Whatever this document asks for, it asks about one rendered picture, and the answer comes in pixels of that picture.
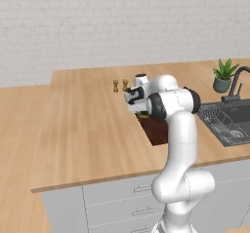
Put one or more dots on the dark grey sink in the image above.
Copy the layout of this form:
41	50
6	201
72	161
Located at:
239	113

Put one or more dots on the green sponge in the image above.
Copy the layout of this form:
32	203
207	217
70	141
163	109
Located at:
143	114

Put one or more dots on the dark brown cutting board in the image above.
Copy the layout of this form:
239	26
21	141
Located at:
155	131

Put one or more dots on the green plant in grey pot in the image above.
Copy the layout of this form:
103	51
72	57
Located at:
223	77

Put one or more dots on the wooden salt shaker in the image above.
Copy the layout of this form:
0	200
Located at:
115	86

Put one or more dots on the grey drawer front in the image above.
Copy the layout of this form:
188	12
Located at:
117	227
114	212
114	191

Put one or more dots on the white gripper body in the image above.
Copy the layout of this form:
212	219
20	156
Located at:
138	107

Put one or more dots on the grey cabinet front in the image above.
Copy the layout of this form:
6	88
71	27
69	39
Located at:
229	198

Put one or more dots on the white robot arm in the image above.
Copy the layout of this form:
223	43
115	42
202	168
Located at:
180	139

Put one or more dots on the dark grey tap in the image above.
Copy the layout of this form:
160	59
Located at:
235	87

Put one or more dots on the wooden pepper shaker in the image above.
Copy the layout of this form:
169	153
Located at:
125	85

